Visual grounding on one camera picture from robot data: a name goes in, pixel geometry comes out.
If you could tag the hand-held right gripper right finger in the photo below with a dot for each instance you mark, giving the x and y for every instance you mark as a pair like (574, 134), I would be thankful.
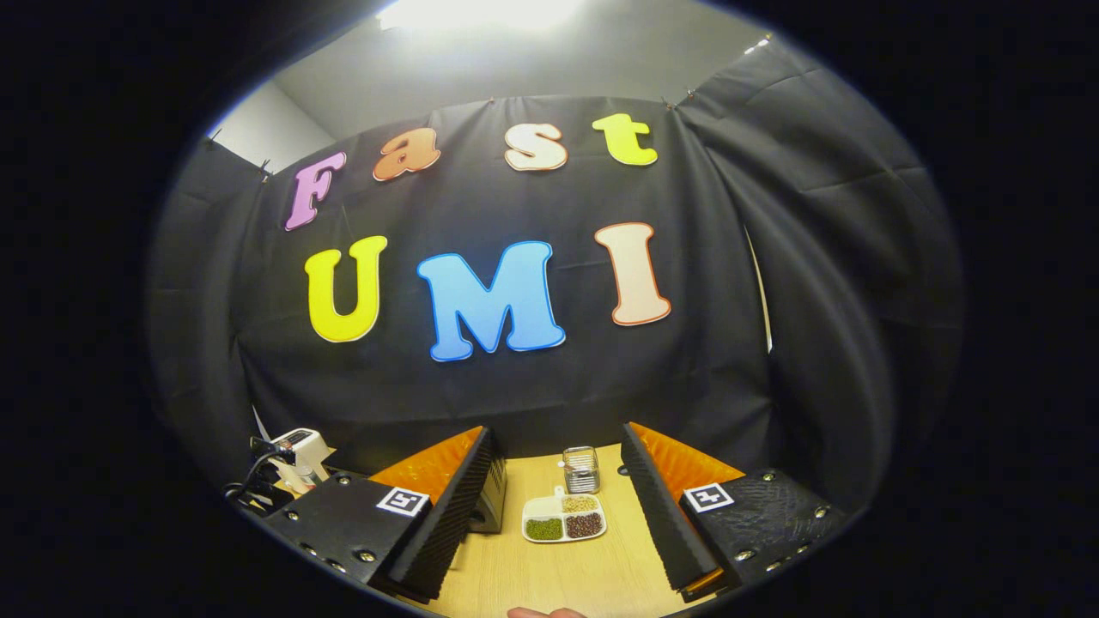
(665, 515)

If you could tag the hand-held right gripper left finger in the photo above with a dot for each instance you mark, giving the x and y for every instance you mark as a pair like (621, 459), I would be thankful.
(446, 524)

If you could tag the black electric oven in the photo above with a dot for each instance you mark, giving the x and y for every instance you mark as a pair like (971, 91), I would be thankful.
(491, 498)

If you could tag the white small appliance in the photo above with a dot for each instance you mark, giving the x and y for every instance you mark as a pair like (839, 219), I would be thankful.
(309, 446)

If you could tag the dark red beans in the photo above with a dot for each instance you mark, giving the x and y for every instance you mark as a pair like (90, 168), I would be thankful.
(584, 525)

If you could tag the yellow soybeans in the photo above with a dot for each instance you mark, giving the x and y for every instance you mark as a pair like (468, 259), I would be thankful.
(580, 504)

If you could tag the white divided tray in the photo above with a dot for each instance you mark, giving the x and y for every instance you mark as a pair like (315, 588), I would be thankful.
(541, 506)

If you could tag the green mung beans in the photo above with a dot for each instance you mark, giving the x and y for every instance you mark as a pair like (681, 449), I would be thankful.
(544, 530)

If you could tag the black backdrop cloth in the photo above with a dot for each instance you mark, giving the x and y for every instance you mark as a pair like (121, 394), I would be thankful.
(747, 257)

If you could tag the small ceiling spotlights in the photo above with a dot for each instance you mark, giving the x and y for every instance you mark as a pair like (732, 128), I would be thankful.
(757, 45)

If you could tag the ceiling light panel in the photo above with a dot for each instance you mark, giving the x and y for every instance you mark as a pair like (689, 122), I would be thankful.
(481, 13)

